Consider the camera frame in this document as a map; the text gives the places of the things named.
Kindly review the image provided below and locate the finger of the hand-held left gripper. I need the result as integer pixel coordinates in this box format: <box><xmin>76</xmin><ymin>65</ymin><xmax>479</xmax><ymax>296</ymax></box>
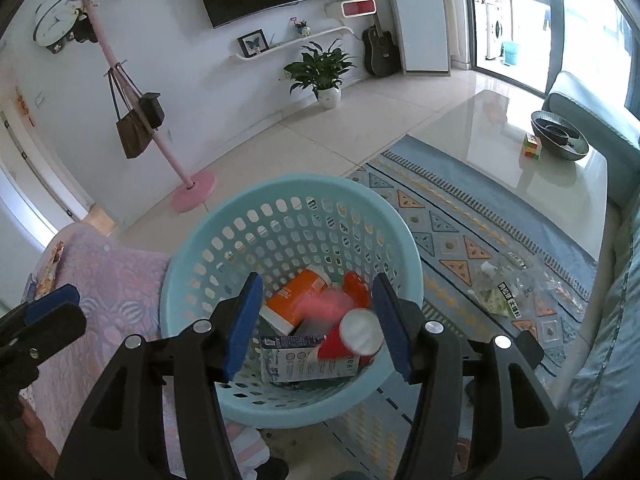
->
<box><xmin>0</xmin><ymin>304</ymin><xmax>87</xmax><ymax>362</ymax></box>
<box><xmin>0</xmin><ymin>284</ymin><xmax>81</xmax><ymax>333</ymax></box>

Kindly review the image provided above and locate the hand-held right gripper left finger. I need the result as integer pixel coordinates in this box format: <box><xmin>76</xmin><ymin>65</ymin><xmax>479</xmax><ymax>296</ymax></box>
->
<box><xmin>54</xmin><ymin>272</ymin><xmax>264</xmax><ymax>480</ymax></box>

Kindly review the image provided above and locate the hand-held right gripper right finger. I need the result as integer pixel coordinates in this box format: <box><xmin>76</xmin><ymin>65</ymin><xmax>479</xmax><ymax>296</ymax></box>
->
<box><xmin>372</xmin><ymin>272</ymin><xmax>584</xmax><ymax>480</ymax></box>

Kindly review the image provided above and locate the yellow snack packet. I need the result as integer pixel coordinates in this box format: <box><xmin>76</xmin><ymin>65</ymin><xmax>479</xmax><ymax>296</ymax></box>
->
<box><xmin>35</xmin><ymin>239</ymin><xmax>66</xmax><ymax>301</ymax></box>

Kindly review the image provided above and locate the red paper cup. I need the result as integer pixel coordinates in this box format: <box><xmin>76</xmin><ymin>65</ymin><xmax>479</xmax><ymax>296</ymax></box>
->
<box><xmin>317</xmin><ymin>308</ymin><xmax>385</xmax><ymax>362</ymax></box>

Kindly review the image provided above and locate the orange plastic bag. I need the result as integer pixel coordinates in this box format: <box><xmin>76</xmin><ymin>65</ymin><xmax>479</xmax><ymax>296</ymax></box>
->
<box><xmin>342</xmin><ymin>270</ymin><xmax>374</xmax><ymax>309</ymax></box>

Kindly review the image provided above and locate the orange paper cup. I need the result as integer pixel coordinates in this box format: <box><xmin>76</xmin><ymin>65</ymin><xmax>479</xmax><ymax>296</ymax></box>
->
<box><xmin>264</xmin><ymin>267</ymin><xmax>332</xmax><ymax>334</ymax></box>

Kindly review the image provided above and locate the pink plastic cup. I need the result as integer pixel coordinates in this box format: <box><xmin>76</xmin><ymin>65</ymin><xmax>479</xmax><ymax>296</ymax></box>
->
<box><xmin>299</xmin><ymin>289</ymin><xmax>352</xmax><ymax>322</ymax></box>

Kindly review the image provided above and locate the teal plastic basket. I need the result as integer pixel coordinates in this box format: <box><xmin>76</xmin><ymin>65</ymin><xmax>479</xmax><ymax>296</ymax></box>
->
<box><xmin>159</xmin><ymin>173</ymin><xmax>424</xmax><ymax>429</ymax></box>

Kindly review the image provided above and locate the person's left hand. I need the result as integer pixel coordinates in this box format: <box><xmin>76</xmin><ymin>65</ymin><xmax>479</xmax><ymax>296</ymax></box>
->
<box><xmin>17</xmin><ymin>405</ymin><xmax>66</xmax><ymax>478</ymax></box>

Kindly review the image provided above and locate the pink patterned tablecloth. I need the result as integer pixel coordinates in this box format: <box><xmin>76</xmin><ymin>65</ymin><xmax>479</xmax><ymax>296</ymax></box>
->
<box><xmin>22</xmin><ymin>224</ymin><xmax>272</xmax><ymax>480</ymax></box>

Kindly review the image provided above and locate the blue patterned rug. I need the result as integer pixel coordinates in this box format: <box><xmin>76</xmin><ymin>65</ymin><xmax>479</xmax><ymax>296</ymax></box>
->
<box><xmin>320</xmin><ymin>134</ymin><xmax>599</xmax><ymax>480</ymax></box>

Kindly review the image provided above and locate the clear plastic bag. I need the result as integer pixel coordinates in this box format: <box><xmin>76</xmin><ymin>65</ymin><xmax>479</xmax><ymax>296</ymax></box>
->
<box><xmin>469</xmin><ymin>252</ymin><xmax>587</xmax><ymax>319</ymax></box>

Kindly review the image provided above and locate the brown handbag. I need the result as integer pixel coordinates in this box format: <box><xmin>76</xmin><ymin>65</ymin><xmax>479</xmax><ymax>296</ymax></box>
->
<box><xmin>107</xmin><ymin>66</ymin><xmax>154</xmax><ymax>160</ymax></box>

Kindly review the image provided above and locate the glossy white coffee table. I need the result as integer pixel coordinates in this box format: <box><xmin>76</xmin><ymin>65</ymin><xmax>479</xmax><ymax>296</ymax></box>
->
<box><xmin>407</xmin><ymin>88</ymin><xmax>609</xmax><ymax>272</ymax></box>

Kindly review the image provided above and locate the pink coat rack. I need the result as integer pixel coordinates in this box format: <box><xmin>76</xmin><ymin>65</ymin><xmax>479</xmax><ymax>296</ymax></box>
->
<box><xmin>64</xmin><ymin>0</ymin><xmax>217</xmax><ymax>214</ymax></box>

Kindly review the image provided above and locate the small black bag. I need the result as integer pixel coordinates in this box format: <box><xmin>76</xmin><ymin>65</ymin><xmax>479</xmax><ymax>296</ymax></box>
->
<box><xmin>137</xmin><ymin>92</ymin><xmax>165</xmax><ymax>130</ymax></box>

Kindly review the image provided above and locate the grey-blue sofa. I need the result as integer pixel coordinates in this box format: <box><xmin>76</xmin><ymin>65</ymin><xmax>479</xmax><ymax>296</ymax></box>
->
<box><xmin>542</xmin><ymin>70</ymin><xmax>640</xmax><ymax>463</ymax></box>

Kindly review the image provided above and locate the dark bowl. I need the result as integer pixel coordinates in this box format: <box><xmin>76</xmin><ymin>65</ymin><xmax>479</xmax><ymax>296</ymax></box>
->
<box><xmin>530</xmin><ymin>109</ymin><xmax>591</xmax><ymax>161</ymax></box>

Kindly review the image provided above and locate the potted green plant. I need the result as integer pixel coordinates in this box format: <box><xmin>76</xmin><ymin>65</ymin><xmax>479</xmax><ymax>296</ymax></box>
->
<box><xmin>282</xmin><ymin>39</ymin><xmax>357</xmax><ymax>110</ymax></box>

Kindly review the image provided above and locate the black cap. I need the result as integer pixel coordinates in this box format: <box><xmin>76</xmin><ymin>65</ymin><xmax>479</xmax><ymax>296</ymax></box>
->
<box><xmin>72</xmin><ymin>11</ymin><xmax>99</xmax><ymax>44</ymax></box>

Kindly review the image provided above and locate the black guitar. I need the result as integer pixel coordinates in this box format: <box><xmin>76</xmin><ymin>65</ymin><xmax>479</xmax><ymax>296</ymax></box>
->
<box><xmin>357</xmin><ymin>0</ymin><xmax>401</xmax><ymax>78</ymax></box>

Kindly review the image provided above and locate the white wavy shelf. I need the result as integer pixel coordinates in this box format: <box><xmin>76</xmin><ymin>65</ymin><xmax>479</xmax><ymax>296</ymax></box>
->
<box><xmin>229</xmin><ymin>24</ymin><xmax>354</xmax><ymax>63</ymax></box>

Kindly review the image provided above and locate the white standing air conditioner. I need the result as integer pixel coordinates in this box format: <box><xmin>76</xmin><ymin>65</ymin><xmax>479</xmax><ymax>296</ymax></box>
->
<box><xmin>382</xmin><ymin>0</ymin><xmax>451</xmax><ymax>74</ymax></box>

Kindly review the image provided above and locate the white washing machine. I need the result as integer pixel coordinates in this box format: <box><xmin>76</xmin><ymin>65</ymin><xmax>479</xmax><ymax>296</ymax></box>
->
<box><xmin>482</xmin><ymin>0</ymin><xmax>504</xmax><ymax>60</ymax></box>

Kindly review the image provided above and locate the red and white shelf box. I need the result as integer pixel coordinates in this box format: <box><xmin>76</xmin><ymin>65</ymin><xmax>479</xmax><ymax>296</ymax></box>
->
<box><xmin>339</xmin><ymin>0</ymin><xmax>379</xmax><ymax>19</ymax></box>

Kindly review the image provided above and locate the glass sliding door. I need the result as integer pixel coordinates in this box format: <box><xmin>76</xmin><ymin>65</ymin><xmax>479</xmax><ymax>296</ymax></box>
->
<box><xmin>459</xmin><ymin>0</ymin><xmax>640</xmax><ymax>107</ymax></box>

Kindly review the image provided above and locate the red hanging wall decoration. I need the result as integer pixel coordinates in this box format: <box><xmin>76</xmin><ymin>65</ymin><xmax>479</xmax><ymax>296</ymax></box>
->
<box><xmin>14</xmin><ymin>87</ymin><xmax>36</xmax><ymax>126</ymax></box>

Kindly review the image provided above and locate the panda wall clock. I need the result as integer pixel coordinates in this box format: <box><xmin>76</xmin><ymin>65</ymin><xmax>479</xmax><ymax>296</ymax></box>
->
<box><xmin>32</xmin><ymin>0</ymin><xmax>84</xmax><ymax>54</ymax></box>

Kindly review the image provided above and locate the butterfly picture frame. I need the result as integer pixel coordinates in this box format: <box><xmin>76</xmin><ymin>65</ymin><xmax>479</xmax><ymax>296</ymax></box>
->
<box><xmin>237</xmin><ymin>28</ymin><xmax>271</xmax><ymax>57</ymax></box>

